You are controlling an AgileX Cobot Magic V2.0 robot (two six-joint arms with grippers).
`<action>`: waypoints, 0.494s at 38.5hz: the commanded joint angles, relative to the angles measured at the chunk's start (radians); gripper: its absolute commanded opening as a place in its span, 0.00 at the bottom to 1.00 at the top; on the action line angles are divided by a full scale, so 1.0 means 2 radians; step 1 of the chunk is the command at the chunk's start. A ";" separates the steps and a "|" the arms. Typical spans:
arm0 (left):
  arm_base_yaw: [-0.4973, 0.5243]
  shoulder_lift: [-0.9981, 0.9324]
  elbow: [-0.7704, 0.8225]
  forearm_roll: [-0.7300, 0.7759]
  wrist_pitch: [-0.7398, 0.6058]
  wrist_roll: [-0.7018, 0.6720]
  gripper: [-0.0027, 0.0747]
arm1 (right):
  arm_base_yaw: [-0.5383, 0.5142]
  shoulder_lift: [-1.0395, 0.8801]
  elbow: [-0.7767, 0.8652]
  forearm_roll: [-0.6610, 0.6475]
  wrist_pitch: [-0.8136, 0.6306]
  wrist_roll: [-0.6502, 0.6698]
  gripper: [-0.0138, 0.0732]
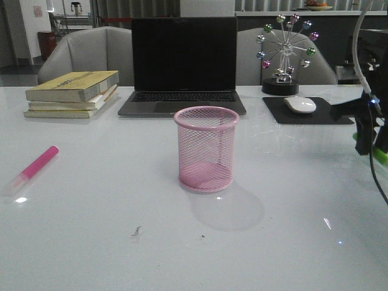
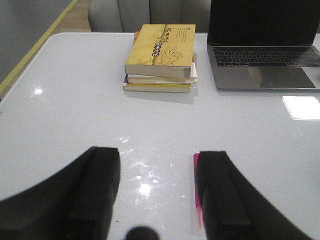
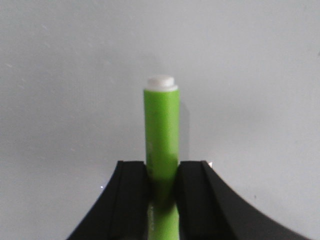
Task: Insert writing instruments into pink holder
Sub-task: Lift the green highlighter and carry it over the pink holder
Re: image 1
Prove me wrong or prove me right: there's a grey armchair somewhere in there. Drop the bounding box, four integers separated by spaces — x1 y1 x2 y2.
236 28 338 85
38 26 134 86

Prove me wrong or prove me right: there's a red trash bin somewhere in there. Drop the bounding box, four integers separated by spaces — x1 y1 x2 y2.
37 31 56 61

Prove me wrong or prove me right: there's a pink highlighter pen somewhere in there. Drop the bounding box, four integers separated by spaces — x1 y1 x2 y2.
1 145 59 197

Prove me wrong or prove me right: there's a middle cream book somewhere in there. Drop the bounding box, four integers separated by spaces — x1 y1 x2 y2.
28 85 117 111

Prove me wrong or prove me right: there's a pink mesh pen holder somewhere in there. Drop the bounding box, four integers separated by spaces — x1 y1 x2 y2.
174 105 239 193

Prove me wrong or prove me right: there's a left grey armchair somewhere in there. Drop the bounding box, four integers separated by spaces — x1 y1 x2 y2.
38 26 134 86

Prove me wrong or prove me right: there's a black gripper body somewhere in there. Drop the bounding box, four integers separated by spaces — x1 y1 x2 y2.
330 64 387 120

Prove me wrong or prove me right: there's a bottom yellow book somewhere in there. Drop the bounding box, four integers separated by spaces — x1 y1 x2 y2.
24 93 116 119

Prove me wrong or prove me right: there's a dark grey laptop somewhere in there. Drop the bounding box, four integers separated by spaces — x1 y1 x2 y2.
118 16 246 117

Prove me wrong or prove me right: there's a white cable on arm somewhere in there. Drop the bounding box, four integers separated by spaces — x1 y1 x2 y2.
352 0 383 116

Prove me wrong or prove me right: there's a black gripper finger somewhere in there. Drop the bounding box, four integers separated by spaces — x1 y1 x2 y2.
375 119 388 153
355 116 376 155

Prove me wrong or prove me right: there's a right grey armchair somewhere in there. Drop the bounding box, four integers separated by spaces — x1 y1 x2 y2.
236 28 338 85

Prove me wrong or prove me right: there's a yellow book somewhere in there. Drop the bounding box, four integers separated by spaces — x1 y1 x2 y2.
25 70 119 102
24 93 116 119

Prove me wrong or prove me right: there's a top yellow book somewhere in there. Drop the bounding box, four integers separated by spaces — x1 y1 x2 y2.
25 70 119 102

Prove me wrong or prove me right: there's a white box behind laptop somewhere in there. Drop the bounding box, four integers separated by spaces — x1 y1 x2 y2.
179 0 235 17

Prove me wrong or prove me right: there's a black mouse pad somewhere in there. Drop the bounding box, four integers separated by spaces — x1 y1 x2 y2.
263 97 354 125

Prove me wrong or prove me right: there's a ferris wheel desk toy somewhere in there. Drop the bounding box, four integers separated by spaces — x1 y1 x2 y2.
256 13 319 96

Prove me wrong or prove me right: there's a green highlighter pen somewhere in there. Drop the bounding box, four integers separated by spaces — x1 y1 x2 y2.
372 145 388 167

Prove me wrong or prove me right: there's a white computer mouse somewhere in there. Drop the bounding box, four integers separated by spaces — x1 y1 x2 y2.
283 96 316 114

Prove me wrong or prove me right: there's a fruit bowl on counter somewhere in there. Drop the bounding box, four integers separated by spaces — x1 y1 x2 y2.
304 0 332 12

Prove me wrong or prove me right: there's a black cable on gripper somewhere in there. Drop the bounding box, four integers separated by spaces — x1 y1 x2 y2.
365 96 388 206

